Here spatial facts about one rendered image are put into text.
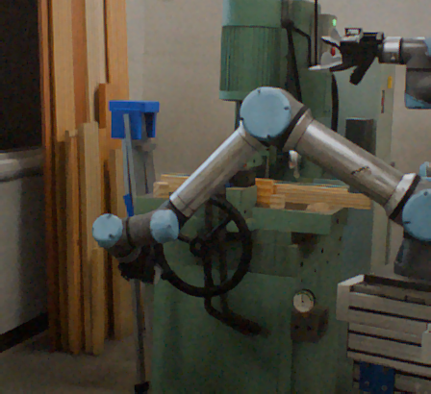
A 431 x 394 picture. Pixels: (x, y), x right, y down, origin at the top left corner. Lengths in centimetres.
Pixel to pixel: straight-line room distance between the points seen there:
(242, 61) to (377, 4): 247
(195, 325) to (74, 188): 149
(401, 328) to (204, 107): 325
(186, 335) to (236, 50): 86
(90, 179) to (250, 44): 163
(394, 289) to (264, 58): 84
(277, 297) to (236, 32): 78
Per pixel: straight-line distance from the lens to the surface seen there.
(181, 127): 531
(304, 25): 289
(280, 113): 198
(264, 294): 260
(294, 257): 256
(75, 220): 405
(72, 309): 416
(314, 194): 268
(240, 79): 265
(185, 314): 271
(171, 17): 534
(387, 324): 220
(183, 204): 222
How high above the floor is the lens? 126
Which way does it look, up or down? 6 degrees down
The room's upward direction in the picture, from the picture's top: 2 degrees clockwise
